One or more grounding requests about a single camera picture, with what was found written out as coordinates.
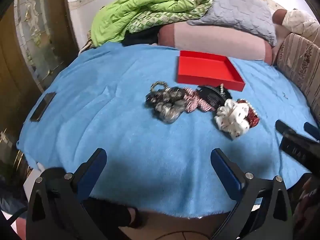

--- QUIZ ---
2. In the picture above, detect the dark red dotted scrunchie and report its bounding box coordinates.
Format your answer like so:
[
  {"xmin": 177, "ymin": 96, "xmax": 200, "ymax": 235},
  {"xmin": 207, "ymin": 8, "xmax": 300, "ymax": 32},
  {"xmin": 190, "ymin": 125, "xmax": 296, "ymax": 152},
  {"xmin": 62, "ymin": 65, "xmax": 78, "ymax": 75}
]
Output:
[{"xmin": 237, "ymin": 99, "xmax": 260, "ymax": 128}]

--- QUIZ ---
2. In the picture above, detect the white dotted scrunchie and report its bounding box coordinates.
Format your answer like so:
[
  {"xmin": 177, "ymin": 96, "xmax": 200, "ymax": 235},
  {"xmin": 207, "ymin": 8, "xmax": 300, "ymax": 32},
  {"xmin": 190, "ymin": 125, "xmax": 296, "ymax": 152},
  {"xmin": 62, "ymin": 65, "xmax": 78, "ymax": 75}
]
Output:
[{"xmin": 214, "ymin": 99, "xmax": 250, "ymax": 140}]

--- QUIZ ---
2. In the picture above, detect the white pearl bracelet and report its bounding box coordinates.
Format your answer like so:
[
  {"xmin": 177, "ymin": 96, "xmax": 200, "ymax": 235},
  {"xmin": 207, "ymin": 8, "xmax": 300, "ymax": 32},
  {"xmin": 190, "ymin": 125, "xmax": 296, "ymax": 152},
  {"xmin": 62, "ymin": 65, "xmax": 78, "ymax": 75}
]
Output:
[{"xmin": 218, "ymin": 82, "xmax": 232, "ymax": 98}]

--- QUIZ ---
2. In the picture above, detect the black hair claw clip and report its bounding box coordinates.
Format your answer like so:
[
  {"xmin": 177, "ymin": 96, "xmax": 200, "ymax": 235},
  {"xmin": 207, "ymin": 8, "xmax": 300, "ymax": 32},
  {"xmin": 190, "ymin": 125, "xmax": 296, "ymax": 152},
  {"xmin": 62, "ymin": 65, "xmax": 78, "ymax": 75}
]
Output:
[{"xmin": 197, "ymin": 83, "xmax": 232, "ymax": 108}]

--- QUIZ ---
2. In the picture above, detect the red white plaid scrunchie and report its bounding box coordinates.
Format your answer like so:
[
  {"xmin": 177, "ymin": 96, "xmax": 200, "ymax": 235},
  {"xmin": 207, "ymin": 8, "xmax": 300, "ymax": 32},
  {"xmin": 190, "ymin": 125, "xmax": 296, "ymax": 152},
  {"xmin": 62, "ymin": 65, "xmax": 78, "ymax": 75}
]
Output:
[{"xmin": 184, "ymin": 88, "xmax": 215, "ymax": 113}]

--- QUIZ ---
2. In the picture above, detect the grey black scrunchie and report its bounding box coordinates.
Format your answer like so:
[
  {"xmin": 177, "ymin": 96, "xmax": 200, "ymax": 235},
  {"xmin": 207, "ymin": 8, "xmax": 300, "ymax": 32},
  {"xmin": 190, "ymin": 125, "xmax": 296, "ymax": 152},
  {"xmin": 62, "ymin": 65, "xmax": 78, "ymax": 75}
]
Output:
[{"xmin": 145, "ymin": 87, "xmax": 188, "ymax": 124}]

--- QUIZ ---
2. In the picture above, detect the gold beaded bracelet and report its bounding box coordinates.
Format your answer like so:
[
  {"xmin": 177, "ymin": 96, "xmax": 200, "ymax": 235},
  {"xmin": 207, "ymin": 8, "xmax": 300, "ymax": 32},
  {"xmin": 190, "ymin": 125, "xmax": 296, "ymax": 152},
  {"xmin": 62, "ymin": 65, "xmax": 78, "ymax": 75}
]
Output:
[{"xmin": 150, "ymin": 81, "xmax": 168, "ymax": 93}]

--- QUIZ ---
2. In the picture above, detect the striped floral cushion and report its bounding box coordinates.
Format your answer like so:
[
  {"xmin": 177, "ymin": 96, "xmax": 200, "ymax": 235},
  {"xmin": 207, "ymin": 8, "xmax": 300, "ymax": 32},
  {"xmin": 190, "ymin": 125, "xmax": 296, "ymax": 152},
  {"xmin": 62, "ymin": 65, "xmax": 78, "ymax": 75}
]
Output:
[{"xmin": 276, "ymin": 33, "xmax": 320, "ymax": 122}]

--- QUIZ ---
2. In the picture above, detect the dark phone on blanket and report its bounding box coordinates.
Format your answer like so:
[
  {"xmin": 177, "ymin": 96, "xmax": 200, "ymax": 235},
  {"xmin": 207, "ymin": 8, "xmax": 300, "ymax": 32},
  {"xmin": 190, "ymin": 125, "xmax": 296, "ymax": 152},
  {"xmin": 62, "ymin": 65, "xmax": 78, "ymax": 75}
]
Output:
[{"xmin": 30, "ymin": 92, "xmax": 56, "ymax": 122}]

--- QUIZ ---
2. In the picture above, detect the pink bolster cushion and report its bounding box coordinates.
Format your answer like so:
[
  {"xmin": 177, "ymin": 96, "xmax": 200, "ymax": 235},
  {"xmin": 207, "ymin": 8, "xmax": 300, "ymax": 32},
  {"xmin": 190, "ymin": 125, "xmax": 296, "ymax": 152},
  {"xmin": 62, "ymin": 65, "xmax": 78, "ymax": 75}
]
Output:
[{"xmin": 158, "ymin": 22, "xmax": 273, "ymax": 65}]

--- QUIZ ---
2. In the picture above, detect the blue towel blanket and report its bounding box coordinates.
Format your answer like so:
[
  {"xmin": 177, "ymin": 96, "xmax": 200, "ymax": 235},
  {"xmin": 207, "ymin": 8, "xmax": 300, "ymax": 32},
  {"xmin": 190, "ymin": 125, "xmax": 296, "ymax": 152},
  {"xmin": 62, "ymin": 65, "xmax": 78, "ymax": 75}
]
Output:
[{"xmin": 17, "ymin": 43, "xmax": 316, "ymax": 218}]

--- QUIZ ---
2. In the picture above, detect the red tray box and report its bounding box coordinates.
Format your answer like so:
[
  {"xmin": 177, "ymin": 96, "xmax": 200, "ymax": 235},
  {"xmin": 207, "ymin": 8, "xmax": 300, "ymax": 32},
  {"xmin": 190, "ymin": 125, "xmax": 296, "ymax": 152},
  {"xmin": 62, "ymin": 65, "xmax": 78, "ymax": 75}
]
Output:
[{"xmin": 176, "ymin": 50, "xmax": 245, "ymax": 92}]

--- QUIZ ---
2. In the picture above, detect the white patterned cloth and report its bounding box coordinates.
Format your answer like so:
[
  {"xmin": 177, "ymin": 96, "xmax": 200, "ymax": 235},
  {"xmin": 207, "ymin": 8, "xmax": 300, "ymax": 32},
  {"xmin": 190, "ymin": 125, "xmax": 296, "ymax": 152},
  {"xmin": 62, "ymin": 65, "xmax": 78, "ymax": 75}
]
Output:
[{"xmin": 282, "ymin": 10, "xmax": 319, "ymax": 38}]

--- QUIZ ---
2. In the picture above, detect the grey quilted pillow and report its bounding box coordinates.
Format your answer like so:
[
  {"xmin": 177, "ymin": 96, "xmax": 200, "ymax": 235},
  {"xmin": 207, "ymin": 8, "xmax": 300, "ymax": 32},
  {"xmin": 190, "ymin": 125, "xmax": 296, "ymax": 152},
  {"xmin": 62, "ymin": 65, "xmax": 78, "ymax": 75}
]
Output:
[{"xmin": 187, "ymin": 0, "xmax": 277, "ymax": 47}]

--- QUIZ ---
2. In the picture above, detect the ornate glass door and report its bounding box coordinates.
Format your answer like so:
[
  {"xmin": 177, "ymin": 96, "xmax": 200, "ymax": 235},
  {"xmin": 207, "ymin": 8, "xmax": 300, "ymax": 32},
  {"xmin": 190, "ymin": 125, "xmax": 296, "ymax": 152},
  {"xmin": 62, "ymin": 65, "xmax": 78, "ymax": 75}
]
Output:
[{"xmin": 14, "ymin": 0, "xmax": 78, "ymax": 91}]

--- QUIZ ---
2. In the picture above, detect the green quilt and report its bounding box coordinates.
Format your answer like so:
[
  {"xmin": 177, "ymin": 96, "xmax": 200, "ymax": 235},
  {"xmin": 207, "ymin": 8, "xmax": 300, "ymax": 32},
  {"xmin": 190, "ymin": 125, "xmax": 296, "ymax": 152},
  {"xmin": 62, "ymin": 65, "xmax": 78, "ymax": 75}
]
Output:
[{"xmin": 90, "ymin": 0, "xmax": 213, "ymax": 48}]

